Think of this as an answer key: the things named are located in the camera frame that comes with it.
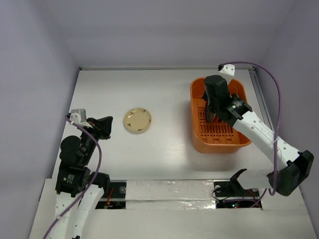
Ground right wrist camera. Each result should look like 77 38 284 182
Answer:
217 64 235 79

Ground white foil-covered bar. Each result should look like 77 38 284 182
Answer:
125 180 216 210

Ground aluminium rail right edge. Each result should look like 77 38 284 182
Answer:
248 67 274 130

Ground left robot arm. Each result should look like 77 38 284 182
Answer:
45 113 113 239

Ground dark patterned plate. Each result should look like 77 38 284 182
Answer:
231 93 239 99

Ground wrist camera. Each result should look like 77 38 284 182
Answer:
69 109 88 126
217 64 235 79

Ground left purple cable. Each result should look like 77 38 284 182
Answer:
42 116 102 239

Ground orange plastic dish rack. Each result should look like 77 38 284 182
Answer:
190 77 251 153

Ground blue patterned dark-rimmed plate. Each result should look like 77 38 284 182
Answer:
205 106 216 123

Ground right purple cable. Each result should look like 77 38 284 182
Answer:
223 61 282 209

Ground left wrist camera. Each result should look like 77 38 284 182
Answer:
69 109 88 126

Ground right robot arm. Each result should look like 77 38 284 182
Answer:
203 75 314 196

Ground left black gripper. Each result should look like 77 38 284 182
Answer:
80 115 113 163

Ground purple cable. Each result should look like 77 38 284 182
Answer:
223 61 282 209
42 116 102 239

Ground beige floral plate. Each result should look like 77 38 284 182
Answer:
123 108 152 134

